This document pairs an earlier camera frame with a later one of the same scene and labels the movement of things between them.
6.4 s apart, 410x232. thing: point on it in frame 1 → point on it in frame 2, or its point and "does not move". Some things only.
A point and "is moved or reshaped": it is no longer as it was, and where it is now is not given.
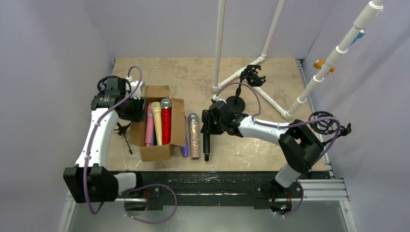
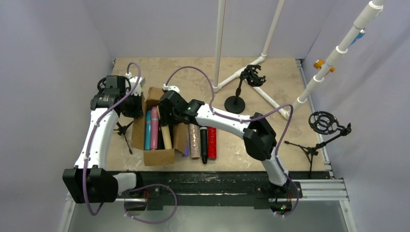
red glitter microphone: x=166 y=105 → x=212 y=142
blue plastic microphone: x=154 y=142 → x=148 y=130
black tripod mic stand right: x=328 y=126 does not move
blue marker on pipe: x=360 y=35 does not move
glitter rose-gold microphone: x=194 y=132 does not move
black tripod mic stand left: x=122 y=131 does not move
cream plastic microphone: x=156 y=109 → x=166 y=137
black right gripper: x=207 y=122 → x=167 y=113
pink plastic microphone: x=150 y=126 is moved or reshaped
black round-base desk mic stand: x=236 y=104 does not move
